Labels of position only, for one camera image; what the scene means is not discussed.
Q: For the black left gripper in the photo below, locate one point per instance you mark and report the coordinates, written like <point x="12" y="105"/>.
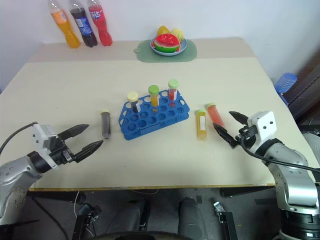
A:
<point x="60" y="152"/>

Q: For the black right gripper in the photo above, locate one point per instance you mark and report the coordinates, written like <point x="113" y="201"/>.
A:
<point x="248" y="136"/>

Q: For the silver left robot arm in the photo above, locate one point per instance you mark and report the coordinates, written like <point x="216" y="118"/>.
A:
<point x="12" y="175"/>

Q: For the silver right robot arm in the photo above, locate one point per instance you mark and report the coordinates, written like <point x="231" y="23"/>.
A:
<point x="295" y="185"/>

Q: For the orange-red liquid tube, green cap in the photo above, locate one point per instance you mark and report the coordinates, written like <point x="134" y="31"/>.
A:
<point x="216" y="116"/>

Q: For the dark liquid tube, pale cap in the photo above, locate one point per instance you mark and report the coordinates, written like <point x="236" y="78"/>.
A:
<point x="106" y="125"/>

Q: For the yellow liquid tube, green cap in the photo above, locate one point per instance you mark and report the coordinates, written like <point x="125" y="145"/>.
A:
<point x="202" y="125"/>

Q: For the dark liquid tube, yellow cap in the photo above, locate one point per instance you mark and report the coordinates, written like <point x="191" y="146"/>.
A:
<point x="133" y="98"/>

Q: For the red liquid tube, green cap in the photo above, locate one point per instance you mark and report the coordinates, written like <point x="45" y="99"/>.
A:
<point x="173" y="91"/>

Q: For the blue test tube rack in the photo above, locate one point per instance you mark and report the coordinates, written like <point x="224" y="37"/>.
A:
<point x="150" y="125"/>

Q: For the orange-yellow liquid tube, green cap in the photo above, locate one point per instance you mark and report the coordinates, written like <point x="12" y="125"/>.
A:
<point x="154" y="96"/>

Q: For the black metal stand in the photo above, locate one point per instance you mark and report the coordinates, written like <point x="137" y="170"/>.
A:
<point x="85" y="220"/>
<point x="225" y="222"/>

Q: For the dark brown cabinet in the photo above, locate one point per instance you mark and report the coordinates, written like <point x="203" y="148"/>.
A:
<point x="305" y="92"/>

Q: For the green cutting mat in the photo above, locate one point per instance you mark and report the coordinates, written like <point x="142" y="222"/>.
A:
<point x="190" y="53"/>

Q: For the blue plate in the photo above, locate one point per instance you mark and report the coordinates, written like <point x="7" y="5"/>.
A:
<point x="183" y="46"/>

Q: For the dark rounded shape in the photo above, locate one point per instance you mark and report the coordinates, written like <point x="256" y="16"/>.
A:
<point x="191" y="217"/>

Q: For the toy watermelon slice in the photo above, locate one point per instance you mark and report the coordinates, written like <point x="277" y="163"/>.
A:
<point x="166" y="42"/>

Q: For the pale yellow toy fruit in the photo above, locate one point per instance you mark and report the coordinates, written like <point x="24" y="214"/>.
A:
<point x="178" y="33"/>

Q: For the orange soda bottle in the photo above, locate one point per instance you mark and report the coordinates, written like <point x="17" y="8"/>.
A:
<point x="68" y="32"/>

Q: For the red soda bottle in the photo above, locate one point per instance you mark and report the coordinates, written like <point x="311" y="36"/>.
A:
<point x="101" y="27"/>

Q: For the dark cola bottle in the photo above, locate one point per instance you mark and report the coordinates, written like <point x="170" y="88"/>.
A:
<point x="83" y="25"/>

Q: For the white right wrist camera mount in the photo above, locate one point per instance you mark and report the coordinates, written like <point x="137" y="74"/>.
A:
<point x="265" y="125"/>

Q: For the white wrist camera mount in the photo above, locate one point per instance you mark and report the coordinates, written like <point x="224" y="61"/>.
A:
<point x="40" y="135"/>
<point x="265" y="125"/>

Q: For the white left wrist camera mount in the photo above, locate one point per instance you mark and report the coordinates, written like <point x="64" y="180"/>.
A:
<point x="40" y="135"/>

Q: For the black table frame bar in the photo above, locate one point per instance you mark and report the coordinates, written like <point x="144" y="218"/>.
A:
<point x="245" y="192"/>

